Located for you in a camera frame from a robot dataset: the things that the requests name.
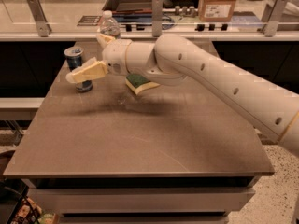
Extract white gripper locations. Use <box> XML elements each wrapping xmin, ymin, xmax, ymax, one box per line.
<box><xmin>65</xmin><ymin>33</ymin><xmax>132</xmax><ymax>84</ymax></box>

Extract red bull can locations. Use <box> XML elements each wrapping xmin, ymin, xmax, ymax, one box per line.
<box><xmin>64</xmin><ymin>46</ymin><xmax>93</xmax><ymax>93</ymax></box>

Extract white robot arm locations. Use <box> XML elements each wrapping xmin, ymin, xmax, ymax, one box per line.
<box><xmin>66</xmin><ymin>34</ymin><xmax>299</xmax><ymax>157</ymax></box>

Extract clear plastic water bottle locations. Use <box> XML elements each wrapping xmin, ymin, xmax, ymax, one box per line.
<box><xmin>99</xmin><ymin>10</ymin><xmax>121</xmax><ymax>38</ymax></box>

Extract green and yellow sponge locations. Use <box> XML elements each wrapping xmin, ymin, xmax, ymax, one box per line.
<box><xmin>125</xmin><ymin>74</ymin><xmax>159</xmax><ymax>95</ymax></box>

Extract dark open bin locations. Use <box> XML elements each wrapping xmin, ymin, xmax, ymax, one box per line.
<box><xmin>102</xmin><ymin>0</ymin><xmax>152</xmax><ymax>14</ymax></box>

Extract cardboard box with label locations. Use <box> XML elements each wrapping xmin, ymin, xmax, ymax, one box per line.
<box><xmin>198</xmin><ymin>0</ymin><xmax>236</xmax><ymax>21</ymax></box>

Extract left metal railing bracket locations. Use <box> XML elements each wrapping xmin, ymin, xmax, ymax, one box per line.
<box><xmin>26</xmin><ymin>0</ymin><xmax>51</xmax><ymax>37</ymax></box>

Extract metal railing bracket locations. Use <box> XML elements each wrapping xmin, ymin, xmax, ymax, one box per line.
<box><xmin>26</xmin><ymin>0</ymin><xmax>51</xmax><ymax>37</ymax></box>
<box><xmin>152</xmin><ymin>0</ymin><xmax>163</xmax><ymax>37</ymax></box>
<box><xmin>261</xmin><ymin>0</ymin><xmax>290</xmax><ymax>37</ymax></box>

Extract middle metal railing bracket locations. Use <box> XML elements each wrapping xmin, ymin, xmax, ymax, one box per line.
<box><xmin>152</xmin><ymin>0</ymin><xmax>163</xmax><ymax>37</ymax></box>

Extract black wire snack rack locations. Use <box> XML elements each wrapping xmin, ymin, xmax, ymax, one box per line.
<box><xmin>0</xmin><ymin>179</ymin><xmax>40</xmax><ymax>224</ymax></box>

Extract right metal railing bracket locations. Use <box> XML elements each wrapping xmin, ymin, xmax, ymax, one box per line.
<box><xmin>261</xmin><ymin>0</ymin><xmax>290</xmax><ymax>37</ymax></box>

